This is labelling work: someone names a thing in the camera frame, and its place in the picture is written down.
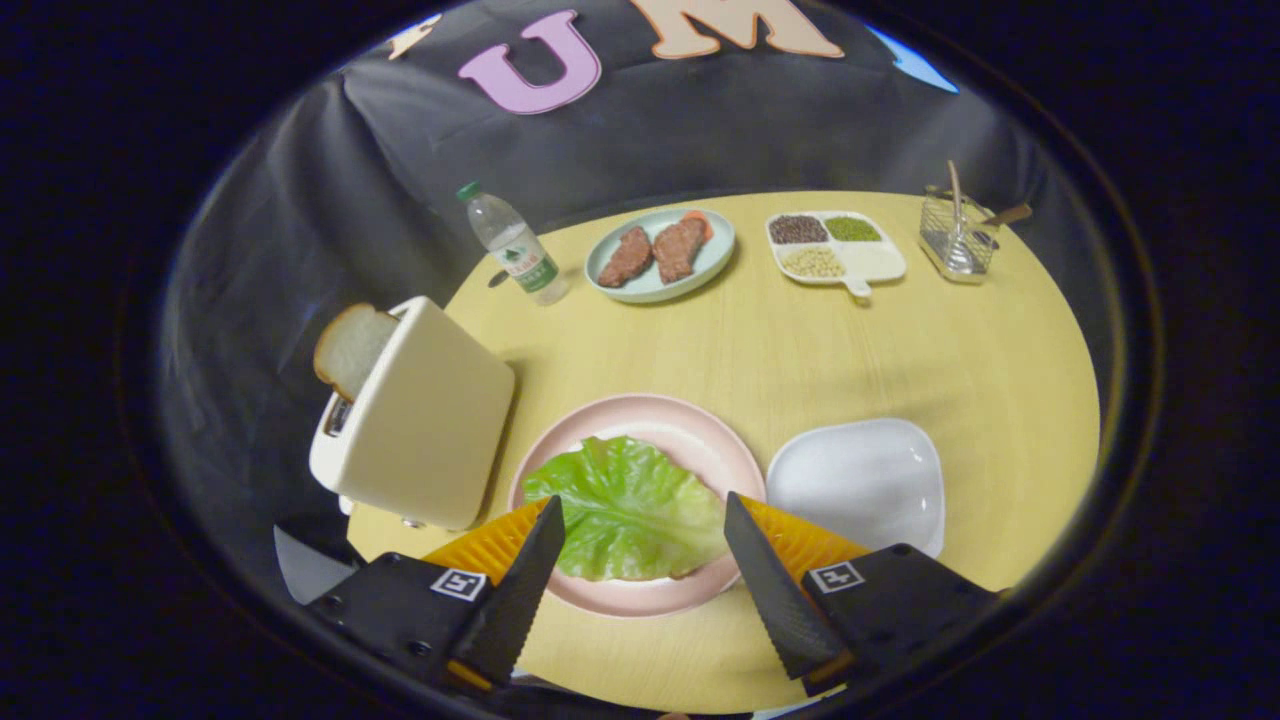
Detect clear utensil holder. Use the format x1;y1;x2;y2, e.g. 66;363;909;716
918;185;999;285

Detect clear plastic water bottle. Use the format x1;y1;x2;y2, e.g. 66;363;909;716
457;181;571;307

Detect brown meat slice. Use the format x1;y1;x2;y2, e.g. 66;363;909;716
597;226;654;289
652;217;709;285

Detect white bread slice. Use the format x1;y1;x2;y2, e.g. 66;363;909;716
313;303;401;403

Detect pale green round plate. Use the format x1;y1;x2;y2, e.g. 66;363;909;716
584;207;737;305

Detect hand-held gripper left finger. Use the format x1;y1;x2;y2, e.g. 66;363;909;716
305;495;567;693

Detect pink round plate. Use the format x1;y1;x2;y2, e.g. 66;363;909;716
507;393;768;619

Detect dark red beans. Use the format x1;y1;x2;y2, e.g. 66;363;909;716
769;215;829;246

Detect cream toaster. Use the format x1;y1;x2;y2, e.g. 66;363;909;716
308;296;517;532

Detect white square plate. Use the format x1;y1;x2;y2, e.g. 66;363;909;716
765;417;946;559

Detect black backdrop cloth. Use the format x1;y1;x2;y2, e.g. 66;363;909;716
160;0;1101;601

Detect green lettuce leaf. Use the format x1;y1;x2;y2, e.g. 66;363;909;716
522;435;731;583

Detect yellow soybeans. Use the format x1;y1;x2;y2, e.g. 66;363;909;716
779;246;846;279

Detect white divided dish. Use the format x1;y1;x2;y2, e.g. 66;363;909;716
765;210;908;299

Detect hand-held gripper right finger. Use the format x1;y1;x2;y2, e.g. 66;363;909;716
723;490;1003;698

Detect thin light-handled spoon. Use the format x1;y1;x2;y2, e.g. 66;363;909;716
946;160;976;273

